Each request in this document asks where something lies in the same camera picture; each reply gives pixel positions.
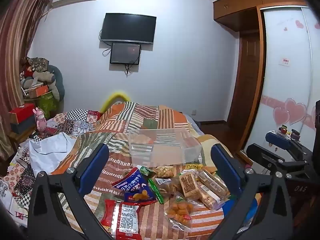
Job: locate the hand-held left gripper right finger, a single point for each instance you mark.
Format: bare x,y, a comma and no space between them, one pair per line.
226,167

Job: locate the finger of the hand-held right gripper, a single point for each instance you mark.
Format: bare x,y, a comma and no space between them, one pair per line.
277,139
265,156

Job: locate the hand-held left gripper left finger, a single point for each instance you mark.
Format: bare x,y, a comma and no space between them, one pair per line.
93,167

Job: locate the long biscuit packet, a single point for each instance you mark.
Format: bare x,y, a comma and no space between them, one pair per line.
212,187

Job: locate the yellow snack packet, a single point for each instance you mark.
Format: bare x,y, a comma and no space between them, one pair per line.
193,166

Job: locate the brown cake block packet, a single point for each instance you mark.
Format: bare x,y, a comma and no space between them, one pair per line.
190,186

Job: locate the blue chip packet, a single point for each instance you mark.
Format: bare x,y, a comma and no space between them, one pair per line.
136,187

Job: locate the green lidded snack cup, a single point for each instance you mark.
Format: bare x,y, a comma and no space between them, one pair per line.
145,171

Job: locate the red snack packet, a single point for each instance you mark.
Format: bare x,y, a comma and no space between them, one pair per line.
121,215

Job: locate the clear nut bag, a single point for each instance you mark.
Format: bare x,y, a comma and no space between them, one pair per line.
163,171

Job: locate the clear plastic box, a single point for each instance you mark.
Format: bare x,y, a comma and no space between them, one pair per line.
165,150

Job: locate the orange puff snack bag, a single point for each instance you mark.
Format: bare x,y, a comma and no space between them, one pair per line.
178,210

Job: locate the green snack packet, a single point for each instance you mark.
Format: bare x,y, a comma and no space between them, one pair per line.
156,192

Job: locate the small pink heart sticker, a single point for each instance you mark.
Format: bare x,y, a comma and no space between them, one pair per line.
281,116

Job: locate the large pink heart sticker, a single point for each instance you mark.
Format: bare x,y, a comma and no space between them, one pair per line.
295,110

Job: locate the wooden wardrobe with white doors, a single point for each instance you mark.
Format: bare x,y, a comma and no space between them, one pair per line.
282,92

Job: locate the white cloth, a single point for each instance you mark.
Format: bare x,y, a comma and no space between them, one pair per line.
47,150

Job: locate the brown wooden door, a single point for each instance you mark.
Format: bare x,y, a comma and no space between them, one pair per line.
243,80

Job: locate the pink plush toy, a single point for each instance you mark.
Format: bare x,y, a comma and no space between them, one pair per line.
41,120

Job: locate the yellow hoop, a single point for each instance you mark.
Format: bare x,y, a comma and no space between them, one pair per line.
116,98

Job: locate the white wardrobe label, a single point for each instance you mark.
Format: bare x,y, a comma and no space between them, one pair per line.
285,61

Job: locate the green box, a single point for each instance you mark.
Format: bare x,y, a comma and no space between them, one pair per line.
46,102

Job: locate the dark grey box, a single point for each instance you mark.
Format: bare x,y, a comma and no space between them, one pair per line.
23,127

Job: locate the red box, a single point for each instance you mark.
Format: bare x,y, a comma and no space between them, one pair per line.
21,112

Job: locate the orange box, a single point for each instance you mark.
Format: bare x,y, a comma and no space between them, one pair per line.
37,91

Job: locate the grey plush toy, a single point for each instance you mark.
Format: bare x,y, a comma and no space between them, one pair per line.
43,76

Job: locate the small black monitor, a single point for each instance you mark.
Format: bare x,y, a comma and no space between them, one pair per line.
125,53

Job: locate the black television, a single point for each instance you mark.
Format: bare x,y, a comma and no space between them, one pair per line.
128,28

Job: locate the striped brown curtain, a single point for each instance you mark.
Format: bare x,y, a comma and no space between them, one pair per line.
15,42

